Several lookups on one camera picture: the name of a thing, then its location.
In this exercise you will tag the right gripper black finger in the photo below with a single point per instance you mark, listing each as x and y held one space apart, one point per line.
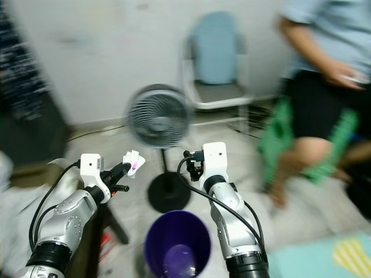
188 157

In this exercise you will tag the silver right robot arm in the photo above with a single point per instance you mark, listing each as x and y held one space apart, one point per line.
232 214

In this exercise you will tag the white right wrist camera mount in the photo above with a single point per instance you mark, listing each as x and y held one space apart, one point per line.
214 156

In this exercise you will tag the grey pedestal fan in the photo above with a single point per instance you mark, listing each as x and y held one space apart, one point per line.
159 119

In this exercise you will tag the dark speckled panel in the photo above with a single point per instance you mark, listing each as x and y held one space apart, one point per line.
29 87

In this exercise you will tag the person bare forearm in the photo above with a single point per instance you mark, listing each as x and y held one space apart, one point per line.
304 49

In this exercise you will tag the person hand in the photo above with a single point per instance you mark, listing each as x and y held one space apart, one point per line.
343 74

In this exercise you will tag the purple plastic bin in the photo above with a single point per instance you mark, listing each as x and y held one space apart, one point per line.
177 243

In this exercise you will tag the green plastic stool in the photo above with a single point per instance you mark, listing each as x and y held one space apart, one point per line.
275 139

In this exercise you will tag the white chair light blue back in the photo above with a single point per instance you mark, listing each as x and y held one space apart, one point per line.
214 46

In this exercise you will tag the grey cloth heap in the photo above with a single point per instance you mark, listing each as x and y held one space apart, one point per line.
17 231

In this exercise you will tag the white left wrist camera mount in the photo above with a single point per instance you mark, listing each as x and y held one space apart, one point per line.
91 165

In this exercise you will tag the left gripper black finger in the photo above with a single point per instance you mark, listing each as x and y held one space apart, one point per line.
115 172
120 176

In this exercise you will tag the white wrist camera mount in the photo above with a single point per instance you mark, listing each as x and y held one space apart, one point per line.
91 165
214 156

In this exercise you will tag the white paper scrap pink mark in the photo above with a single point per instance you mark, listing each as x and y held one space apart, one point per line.
134 163

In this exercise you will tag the person in blue shirt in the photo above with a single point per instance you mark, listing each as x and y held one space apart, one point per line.
319 104

